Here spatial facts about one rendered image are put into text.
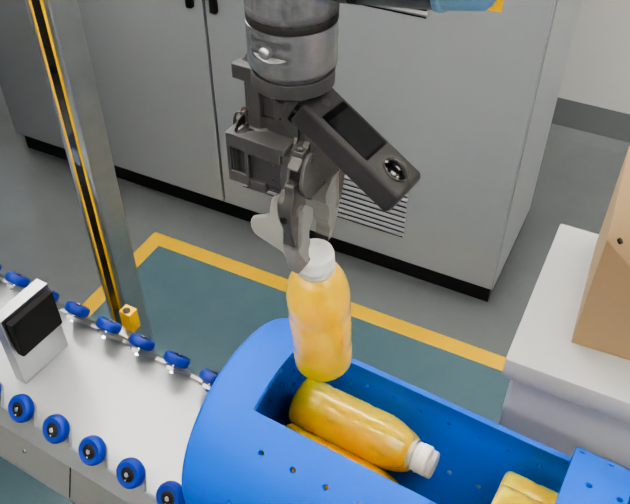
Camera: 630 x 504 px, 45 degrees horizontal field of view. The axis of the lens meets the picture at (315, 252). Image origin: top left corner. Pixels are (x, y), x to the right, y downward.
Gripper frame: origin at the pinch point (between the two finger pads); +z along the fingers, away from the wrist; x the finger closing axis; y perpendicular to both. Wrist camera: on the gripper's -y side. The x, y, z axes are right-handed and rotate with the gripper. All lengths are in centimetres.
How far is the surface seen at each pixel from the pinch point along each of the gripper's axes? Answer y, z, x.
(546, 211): 12, 143, -204
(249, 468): 2.3, 26.0, 11.0
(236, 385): 8.1, 21.5, 4.7
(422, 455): -13.0, 32.3, -4.6
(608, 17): 18, 86, -267
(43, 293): 53, 36, -3
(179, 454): 23, 51, 2
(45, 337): 52, 43, -1
